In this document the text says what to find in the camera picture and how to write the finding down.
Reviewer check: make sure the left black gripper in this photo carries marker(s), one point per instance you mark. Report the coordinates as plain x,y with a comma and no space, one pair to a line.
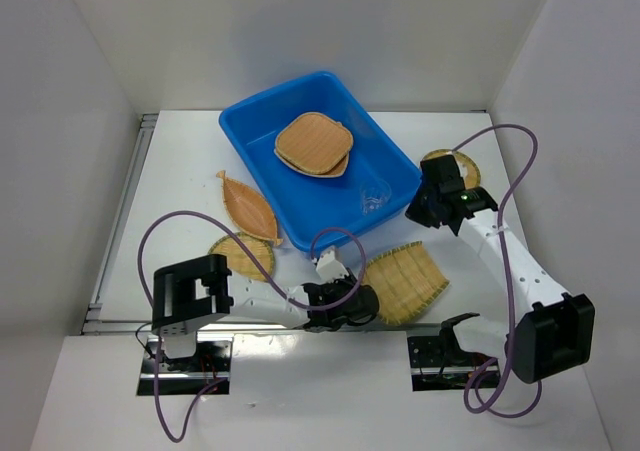
350,280

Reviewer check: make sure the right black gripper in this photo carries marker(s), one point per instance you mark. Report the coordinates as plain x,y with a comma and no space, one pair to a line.
415,213

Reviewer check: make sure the round bamboo tray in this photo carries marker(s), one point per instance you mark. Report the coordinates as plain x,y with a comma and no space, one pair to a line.
468,168
239,262

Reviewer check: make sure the square bamboo tray green rim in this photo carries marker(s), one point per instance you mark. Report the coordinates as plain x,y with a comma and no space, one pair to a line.
406,281

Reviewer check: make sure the clear drinking glass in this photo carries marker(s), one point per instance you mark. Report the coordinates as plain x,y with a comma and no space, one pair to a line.
375,193

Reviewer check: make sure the triangular brown woven basket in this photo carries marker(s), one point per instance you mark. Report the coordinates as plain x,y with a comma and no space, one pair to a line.
337,171

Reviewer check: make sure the rounded square brown woven tray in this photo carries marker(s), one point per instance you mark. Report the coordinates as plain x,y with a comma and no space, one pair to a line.
314,142

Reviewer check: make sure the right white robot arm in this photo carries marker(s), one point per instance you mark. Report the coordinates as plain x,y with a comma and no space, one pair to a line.
548,330

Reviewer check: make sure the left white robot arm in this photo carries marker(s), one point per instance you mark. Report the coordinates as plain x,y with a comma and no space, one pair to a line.
194,294

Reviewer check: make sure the blue plastic bin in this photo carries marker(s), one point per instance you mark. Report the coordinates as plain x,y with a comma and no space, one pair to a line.
312,211

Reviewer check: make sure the fish-shaped brown woven basket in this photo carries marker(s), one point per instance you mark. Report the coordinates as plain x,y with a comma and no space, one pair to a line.
249,210

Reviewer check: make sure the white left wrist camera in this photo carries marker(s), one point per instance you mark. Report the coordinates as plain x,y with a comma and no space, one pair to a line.
329,267

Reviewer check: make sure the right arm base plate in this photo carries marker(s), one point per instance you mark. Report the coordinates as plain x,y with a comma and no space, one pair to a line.
432,370

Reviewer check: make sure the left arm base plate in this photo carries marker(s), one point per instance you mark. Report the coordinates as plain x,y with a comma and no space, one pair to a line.
210,367

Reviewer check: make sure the aluminium rail front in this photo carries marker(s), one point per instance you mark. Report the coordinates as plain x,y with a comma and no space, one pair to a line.
96,327

